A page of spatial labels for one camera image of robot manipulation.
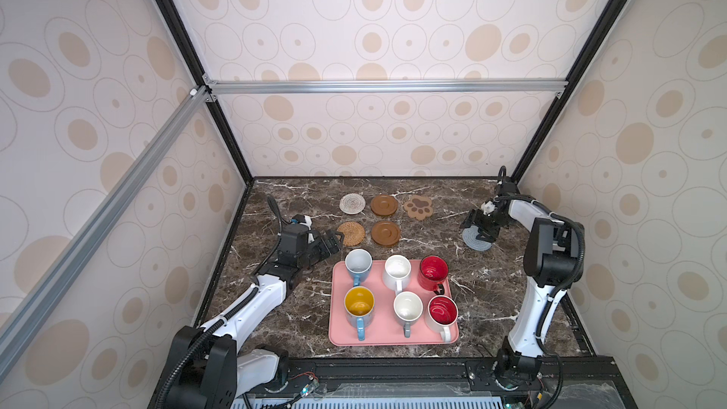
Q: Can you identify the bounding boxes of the grey woven round coaster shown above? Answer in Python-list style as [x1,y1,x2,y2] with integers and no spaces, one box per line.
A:
[462,225,492,252]

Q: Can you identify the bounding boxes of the woven rattan round coaster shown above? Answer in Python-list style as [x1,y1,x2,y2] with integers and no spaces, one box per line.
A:
[337,222,365,247]

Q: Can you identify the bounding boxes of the multicolour woven round coaster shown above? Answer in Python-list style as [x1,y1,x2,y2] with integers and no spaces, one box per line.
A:
[339,193,367,215]

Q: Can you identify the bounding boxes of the brown paw shaped coaster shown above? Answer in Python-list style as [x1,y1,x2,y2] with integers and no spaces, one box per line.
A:
[403,195,434,221]

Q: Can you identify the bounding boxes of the brown wooden coaster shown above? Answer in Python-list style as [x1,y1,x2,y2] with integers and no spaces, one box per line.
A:
[370,194,399,217]
[370,221,401,247]

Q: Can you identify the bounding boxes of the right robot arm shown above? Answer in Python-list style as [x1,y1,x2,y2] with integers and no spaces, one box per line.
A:
[460,167,585,391]

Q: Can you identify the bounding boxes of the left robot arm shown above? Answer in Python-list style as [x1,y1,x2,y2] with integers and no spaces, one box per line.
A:
[149,196,345,408]

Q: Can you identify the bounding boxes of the blue floral mug white inside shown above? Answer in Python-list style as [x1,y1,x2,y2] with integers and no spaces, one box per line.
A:
[345,249,373,287]

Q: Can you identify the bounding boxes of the dark red mug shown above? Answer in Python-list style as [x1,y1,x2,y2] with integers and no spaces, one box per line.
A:
[418,256,449,295]

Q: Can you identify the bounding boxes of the blue mug yellow inside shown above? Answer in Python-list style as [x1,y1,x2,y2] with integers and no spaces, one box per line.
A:
[344,286,376,341]

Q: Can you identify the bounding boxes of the white mug rear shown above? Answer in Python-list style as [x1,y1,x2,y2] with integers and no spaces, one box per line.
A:
[382,255,412,295]

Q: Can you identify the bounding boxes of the white mug red inside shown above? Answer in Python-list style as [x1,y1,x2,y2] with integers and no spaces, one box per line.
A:
[425,295,458,344]

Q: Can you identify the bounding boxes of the white mug front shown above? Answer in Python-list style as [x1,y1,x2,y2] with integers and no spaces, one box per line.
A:
[393,291,424,338]

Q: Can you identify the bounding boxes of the pink rectangular tray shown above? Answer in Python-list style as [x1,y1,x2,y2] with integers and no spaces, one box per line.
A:
[329,261,444,347]

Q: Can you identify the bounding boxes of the left diagonal aluminium bar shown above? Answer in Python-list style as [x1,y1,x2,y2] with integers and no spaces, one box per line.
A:
[1,85,211,379]

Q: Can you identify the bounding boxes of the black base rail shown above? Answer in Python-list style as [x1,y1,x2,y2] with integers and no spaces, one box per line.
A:
[150,356,636,408]

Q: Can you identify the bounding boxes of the horizontal aluminium frame bar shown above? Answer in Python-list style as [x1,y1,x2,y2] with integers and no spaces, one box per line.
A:
[208,78,568,96]

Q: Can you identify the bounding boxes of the right black frame post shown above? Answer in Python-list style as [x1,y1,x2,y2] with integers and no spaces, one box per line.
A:
[511,0,629,183]

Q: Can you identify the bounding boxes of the black frame post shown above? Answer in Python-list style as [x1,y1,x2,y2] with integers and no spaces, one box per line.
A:
[511,0,629,183]
[154,0,254,185]

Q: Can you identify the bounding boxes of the left black frame post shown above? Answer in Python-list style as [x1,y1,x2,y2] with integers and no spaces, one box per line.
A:
[154,0,254,185]

